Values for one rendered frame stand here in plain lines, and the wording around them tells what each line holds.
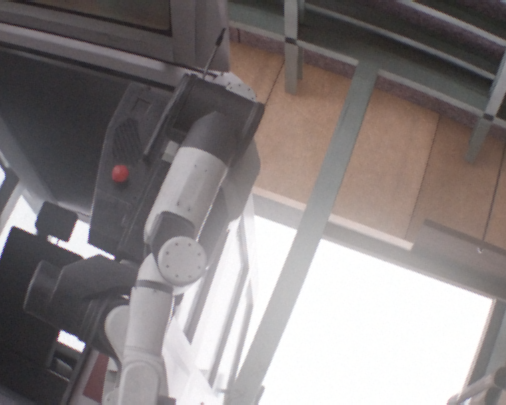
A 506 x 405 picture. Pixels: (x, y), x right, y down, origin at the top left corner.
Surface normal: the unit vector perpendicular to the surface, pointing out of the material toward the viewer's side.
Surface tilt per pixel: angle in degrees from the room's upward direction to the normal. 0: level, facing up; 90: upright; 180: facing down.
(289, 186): 90
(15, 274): 93
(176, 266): 90
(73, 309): 113
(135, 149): 90
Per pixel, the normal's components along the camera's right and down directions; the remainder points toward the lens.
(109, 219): 0.04, 0.16
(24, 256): -0.06, -0.29
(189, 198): 0.22, -0.23
